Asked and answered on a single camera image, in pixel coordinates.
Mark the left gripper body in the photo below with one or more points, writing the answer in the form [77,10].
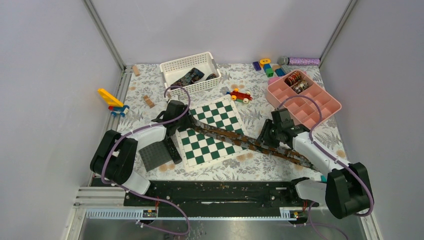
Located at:
[185,121]

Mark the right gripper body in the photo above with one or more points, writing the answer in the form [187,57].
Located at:
[270,134]

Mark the brown floral tie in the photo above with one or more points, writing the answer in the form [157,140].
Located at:
[252,144]

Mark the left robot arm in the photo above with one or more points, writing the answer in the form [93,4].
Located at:
[115,156]

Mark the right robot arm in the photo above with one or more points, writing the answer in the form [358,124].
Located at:
[347,190]

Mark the floral table mat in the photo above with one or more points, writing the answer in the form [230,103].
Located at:
[251,166]

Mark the wooden block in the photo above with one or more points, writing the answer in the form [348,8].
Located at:
[135,70]
[148,101]

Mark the dark blue patterned tie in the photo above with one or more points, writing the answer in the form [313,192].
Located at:
[192,80]

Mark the white plastic basket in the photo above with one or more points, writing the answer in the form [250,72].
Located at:
[203,61]

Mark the black microphone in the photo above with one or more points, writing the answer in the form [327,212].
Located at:
[173,151]

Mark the pink compartment tray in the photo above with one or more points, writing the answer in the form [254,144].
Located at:
[313,105]

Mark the red toy car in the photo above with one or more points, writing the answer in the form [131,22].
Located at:
[237,96]

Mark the green white chessboard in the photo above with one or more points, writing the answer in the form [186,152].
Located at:
[210,142]

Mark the grey lego baseplate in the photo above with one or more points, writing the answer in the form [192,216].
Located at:
[154,155]

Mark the brown rolled tie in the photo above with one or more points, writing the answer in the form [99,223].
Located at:
[300,86]

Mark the pink cylinder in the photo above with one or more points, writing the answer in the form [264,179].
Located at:
[272,80]

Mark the yellow blue toy crane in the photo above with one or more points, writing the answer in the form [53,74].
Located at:
[115,106]

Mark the green block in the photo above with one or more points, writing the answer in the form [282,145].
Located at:
[269,72]

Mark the red rolled tie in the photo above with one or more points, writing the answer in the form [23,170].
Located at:
[293,78]

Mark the blue block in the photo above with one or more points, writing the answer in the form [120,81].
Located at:
[279,72]

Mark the purple block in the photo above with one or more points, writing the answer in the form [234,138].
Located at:
[256,66]

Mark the teal block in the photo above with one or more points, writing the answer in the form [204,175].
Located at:
[323,179]

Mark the purple glitter microphone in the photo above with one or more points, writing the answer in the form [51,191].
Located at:
[298,61]

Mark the yellow ring block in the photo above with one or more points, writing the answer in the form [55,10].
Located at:
[264,61]

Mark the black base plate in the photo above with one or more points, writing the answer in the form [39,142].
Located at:
[229,198]

